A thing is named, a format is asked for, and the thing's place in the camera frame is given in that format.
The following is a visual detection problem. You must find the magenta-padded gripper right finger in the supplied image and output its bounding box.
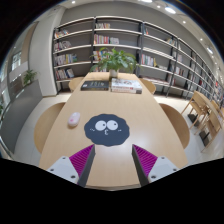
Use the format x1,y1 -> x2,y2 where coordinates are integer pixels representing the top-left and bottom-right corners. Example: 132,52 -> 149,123
131,143 -> 180,188

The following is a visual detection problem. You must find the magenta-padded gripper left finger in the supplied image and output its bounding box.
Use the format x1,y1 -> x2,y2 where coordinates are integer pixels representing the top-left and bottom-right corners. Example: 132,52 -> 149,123
46,143 -> 97,188

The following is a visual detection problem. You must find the pale pink computer mouse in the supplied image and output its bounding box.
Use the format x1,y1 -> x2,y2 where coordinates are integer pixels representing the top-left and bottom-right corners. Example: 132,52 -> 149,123
67,111 -> 81,128

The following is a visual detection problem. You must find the dark cartoon-eyed mouse pad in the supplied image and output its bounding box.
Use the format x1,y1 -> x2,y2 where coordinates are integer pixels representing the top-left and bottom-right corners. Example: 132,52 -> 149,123
83,113 -> 131,147

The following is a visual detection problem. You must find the round-backed wooden chair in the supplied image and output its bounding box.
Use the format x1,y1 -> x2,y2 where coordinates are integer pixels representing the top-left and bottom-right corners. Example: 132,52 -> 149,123
158,103 -> 191,150
33,101 -> 67,154
68,76 -> 85,93
139,77 -> 157,95

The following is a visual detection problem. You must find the book with red-lettered spine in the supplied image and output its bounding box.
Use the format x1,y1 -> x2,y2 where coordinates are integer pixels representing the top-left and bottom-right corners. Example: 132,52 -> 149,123
110,87 -> 143,95

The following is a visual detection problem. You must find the black hardcover book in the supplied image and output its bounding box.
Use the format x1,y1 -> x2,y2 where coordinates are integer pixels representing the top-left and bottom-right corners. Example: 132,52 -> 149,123
80,80 -> 110,92

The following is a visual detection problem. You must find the white-covered book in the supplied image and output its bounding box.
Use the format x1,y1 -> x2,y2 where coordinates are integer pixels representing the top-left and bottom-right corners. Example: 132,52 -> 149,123
110,77 -> 143,91

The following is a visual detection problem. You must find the small green floor plant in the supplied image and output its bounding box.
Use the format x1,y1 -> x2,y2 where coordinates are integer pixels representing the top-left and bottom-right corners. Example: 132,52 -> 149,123
22,69 -> 38,86

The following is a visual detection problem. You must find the green potted plant white pot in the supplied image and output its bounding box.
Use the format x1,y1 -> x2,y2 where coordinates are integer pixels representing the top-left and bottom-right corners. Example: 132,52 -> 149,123
89,47 -> 139,80

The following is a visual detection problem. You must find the grey bookshelf unit with books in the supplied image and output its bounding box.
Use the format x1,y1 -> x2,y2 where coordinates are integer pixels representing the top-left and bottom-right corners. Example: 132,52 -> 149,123
52,15 -> 224,104

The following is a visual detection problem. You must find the group of ceiling lights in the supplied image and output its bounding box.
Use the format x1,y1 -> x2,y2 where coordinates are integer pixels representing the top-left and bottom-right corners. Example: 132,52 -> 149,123
69,0 -> 214,56

